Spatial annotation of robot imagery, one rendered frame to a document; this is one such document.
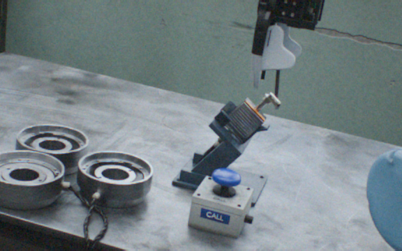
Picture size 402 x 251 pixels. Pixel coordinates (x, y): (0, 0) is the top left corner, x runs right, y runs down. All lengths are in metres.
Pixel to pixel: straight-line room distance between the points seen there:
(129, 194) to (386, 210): 0.36
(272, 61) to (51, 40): 1.94
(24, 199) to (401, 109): 1.82
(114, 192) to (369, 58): 1.69
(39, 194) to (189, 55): 1.76
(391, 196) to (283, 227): 0.28
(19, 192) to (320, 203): 0.45
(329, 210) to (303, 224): 0.07
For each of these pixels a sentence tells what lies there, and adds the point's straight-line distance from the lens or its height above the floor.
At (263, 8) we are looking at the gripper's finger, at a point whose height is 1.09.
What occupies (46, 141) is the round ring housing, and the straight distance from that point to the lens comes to 1.11.
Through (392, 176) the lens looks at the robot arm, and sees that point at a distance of 0.77.
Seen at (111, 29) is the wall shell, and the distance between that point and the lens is 2.75.
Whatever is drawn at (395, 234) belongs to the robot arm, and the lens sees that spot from 0.79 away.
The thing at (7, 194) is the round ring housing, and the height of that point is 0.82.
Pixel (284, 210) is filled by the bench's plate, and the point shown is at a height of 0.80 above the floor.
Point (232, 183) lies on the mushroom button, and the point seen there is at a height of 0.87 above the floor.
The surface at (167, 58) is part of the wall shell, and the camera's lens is 2.69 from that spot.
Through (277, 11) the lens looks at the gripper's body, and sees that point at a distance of 0.99.
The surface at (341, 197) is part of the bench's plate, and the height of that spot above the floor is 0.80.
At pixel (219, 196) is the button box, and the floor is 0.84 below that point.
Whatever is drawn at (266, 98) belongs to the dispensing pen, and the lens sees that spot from 1.04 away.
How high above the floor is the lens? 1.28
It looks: 21 degrees down
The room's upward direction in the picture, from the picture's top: 9 degrees clockwise
